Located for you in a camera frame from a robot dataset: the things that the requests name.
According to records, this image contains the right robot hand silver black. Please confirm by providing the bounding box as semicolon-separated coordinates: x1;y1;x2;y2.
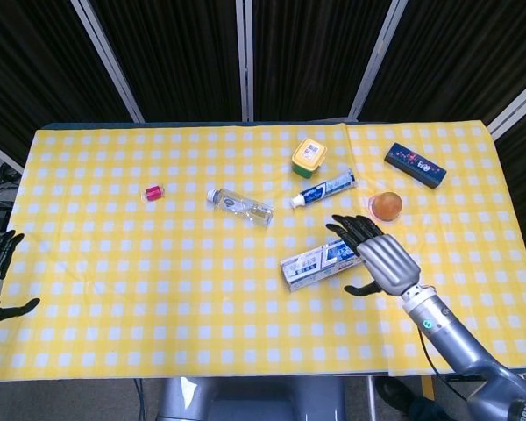
325;213;422;297

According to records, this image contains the white blue toothpaste box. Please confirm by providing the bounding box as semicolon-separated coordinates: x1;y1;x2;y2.
280;239;364;294

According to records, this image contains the white blue toothpaste tube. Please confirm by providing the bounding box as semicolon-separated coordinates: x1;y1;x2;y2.
288;169;359;210

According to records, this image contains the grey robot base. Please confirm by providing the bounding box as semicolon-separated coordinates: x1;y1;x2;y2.
157;376;347;421

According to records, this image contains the dark blue long box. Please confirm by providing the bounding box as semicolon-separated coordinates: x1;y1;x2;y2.
384;142;448;190

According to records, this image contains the orange jelly cup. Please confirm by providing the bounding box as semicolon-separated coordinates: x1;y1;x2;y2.
368;191;404;224

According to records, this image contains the yellow white checkered tablecloth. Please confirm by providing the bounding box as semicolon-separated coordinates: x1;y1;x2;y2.
0;125;394;382
344;120;526;378

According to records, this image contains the yellow lidded green container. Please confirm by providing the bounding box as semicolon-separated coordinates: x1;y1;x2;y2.
291;138;328;180

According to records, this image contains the black leather shoe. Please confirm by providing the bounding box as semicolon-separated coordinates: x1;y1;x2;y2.
373;377;422;416

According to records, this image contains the clear plastic water bottle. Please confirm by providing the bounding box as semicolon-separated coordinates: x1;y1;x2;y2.
206;187;276;229

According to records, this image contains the black folding screen panel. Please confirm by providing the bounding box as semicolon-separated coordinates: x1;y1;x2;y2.
250;0;398;122
0;0;137;153
87;0;246;124
493;103;526;282
359;0;526;126

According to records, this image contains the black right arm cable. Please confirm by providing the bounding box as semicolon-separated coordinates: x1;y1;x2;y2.
416;328;470;403

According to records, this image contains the thin cable under table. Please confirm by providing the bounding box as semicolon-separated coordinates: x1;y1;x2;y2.
133;379;146;421

